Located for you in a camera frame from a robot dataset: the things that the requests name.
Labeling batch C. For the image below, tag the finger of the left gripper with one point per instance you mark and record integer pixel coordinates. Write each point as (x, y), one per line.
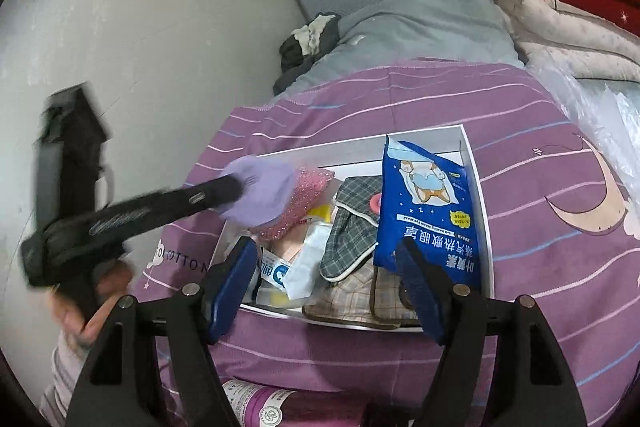
(73, 237)

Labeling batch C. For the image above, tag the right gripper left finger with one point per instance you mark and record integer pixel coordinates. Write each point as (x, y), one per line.
(119, 384)

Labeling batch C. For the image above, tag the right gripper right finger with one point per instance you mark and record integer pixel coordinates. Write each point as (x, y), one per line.
(531, 383)

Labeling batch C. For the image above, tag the beige plaid pot holder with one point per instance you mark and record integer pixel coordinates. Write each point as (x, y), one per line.
(370, 297)

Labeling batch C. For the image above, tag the blue eye mask packet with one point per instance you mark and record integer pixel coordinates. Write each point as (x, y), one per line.
(427, 198)

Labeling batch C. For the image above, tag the grey plaid pot holder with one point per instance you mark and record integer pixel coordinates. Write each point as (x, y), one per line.
(354, 230)

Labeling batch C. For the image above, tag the beige skin-tone patch pack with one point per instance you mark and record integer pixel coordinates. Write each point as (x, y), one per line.
(289, 245)

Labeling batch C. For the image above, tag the yellow printed tissue pack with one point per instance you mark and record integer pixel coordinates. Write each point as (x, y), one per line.
(322, 213)

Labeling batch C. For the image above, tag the pink knitted scrubbing cloth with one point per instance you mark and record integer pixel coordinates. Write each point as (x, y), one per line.
(295, 206)

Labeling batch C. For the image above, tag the white bandage packet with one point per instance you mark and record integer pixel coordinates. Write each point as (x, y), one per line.
(272, 269)

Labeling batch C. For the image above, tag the person's fuzzy sleeve forearm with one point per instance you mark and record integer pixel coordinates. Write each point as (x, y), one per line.
(67, 360)

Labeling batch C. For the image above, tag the person's left hand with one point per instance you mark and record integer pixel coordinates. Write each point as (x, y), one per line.
(81, 333)

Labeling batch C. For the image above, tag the purple shampoo pump bottle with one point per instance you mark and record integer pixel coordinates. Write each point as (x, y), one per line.
(264, 406)

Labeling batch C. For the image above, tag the white shallow box tray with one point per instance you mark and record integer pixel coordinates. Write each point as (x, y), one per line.
(355, 157)

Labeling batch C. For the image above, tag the black and white clothes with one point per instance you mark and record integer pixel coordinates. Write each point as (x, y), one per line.
(305, 46)

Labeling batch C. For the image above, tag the clear plastic sheet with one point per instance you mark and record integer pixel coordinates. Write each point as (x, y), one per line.
(606, 111)

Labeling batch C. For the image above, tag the white folded quilt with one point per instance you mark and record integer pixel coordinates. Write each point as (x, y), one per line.
(547, 31)

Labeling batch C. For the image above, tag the grey blanket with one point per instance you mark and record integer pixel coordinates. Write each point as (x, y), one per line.
(394, 31)

